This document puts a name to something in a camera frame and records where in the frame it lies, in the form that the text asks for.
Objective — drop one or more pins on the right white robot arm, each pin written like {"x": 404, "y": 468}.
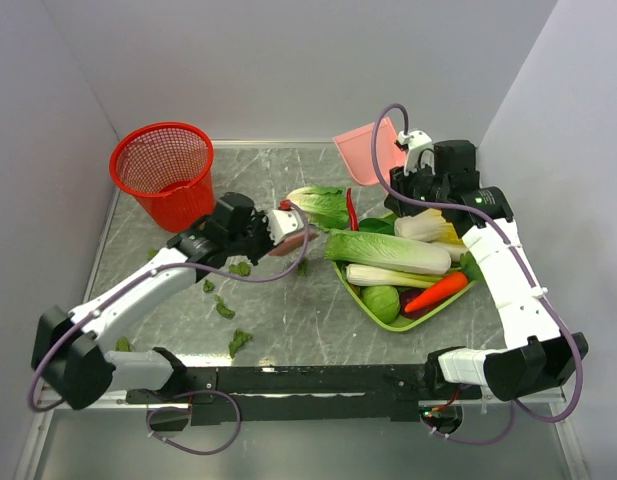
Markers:
{"x": 537, "y": 356}

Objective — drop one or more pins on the green square tray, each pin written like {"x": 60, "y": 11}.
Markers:
{"x": 407, "y": 321}

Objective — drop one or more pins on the white radish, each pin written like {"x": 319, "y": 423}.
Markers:
{"x": 427, "y": 226}

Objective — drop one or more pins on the pink dustpan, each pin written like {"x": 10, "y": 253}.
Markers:
{"x": 354, "y": 148}

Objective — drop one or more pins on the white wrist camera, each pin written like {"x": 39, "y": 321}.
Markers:
{"x": 281, "y": 224}
{"x": 414, "y": 144}

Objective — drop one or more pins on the pink hand brush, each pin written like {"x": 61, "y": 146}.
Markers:
{"x": 288, "y": 244}

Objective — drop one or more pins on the green paper scrap by dustpan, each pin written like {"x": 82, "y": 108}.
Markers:
{"x": 222, "y": 309}

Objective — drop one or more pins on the small napa cabbage on table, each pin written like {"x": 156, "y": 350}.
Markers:
{"x": 324, "y": 206}

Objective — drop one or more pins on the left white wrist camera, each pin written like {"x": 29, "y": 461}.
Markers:
{"x": 281, "y": 224}

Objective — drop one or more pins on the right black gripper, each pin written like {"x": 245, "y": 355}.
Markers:
{"x": 400, "y": 183}

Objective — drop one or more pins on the small green paper scrap centre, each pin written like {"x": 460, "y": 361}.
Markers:
{"x": 208, "y": 286}

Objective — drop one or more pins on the green paper scrap table edge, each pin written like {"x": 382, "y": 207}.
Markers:
{"x": 123, "y": 345}

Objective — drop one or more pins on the long napa cabbage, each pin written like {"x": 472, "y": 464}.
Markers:
{"x": 387, "y": 252}

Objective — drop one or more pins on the green paper scrap front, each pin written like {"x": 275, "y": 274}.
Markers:
{"x": 239, "y": 339}

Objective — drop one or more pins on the dark green leafy vegetable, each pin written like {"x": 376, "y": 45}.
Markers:
{"x": 382, "y": 226}

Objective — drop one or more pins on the orange carrot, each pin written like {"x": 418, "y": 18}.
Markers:
{"x": 447, "y": 287}

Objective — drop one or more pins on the aluminium rail frame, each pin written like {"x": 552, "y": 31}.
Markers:
{"x": 443, "y": 418}

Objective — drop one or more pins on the red chili pepper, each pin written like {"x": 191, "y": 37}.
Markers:
{"x": 352, "y": 215}

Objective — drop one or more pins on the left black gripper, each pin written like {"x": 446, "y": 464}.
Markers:
{"x": 258, "y": 220}

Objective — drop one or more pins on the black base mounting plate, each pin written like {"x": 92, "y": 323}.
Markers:
{"x": 285, "y": 393}

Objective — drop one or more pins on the green paper scrap by brush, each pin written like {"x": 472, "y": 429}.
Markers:
{"x": 152, "y": 253}

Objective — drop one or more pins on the light green lettuce leaf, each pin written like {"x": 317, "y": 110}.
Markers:
{"x": 470, "y": 268}

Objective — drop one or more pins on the green paper scrap back centre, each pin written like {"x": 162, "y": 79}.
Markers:
{"x": 302, "y": 268}

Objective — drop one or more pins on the green paper scrap back left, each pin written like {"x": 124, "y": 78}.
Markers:
{"x": 241, "y": 269}

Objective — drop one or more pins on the round green cabbage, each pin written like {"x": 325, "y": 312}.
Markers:
{"x": 383, "y": 302}

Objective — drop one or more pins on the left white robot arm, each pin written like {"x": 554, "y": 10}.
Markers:
{"x": 74, "y": 351}

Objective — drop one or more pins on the red mesh waste basket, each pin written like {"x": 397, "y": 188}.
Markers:
{"x": 166, "y": 168}

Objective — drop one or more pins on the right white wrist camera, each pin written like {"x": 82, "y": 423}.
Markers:
{"x": 414, "y": 144}

